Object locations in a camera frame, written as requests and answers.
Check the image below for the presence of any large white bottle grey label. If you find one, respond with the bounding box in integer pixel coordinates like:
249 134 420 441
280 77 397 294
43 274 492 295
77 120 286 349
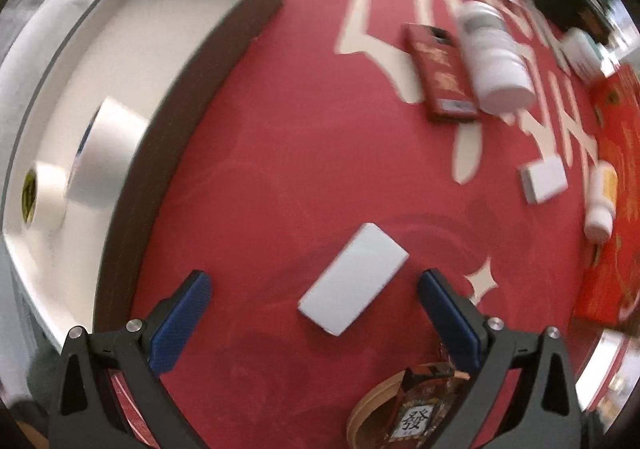
457 0 536 112

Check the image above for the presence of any white tray with grey sides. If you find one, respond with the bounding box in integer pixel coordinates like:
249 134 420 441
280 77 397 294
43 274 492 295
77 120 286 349
0 0 285 345

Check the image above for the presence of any red gift box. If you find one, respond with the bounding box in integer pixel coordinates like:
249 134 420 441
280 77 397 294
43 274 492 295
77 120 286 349
572 62 640 330

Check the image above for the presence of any small white box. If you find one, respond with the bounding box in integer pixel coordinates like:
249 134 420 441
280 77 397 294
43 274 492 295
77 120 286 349
518 155 569 204

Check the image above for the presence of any white tape roll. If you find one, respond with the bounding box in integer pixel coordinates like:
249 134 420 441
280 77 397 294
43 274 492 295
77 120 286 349
65 96 151 202

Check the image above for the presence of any small white bottle yellow label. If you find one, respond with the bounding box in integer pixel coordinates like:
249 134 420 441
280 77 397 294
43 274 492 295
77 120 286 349
584 160 619 242

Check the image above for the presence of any tape roll with yellow core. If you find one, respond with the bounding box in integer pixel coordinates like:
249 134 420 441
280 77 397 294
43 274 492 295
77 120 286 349
20 162 71 230

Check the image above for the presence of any mahjong tile pack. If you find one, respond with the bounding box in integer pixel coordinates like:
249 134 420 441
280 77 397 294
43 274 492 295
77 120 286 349
385 363 471 445

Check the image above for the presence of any long white rectangular box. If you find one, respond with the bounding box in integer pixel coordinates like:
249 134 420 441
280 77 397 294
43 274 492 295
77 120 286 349
297 222 410 336

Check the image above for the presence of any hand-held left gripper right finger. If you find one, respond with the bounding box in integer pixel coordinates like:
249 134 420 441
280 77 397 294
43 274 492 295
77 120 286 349
417 269 586 449

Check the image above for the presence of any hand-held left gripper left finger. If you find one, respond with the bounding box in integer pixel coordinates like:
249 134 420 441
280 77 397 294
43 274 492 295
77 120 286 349
47 270 213 449

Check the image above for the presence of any round wooden dish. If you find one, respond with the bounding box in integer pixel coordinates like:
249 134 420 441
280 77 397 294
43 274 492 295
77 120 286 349
346 361 481 449

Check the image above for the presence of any red box with gold print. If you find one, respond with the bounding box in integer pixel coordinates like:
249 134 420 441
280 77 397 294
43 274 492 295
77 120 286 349
404 22 482 122

